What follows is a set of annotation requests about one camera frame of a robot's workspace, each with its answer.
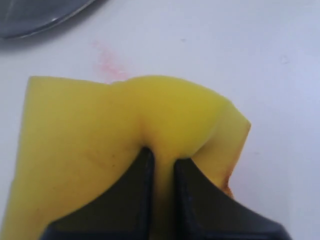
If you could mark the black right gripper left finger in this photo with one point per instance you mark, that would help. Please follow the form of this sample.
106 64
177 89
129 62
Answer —
123 212

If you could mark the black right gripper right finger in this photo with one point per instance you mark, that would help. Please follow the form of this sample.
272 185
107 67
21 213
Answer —
204 212

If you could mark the yellow sponge block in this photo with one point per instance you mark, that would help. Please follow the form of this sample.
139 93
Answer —
78 137

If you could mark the round stainless steel plate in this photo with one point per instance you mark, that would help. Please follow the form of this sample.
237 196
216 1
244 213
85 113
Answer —
20 18

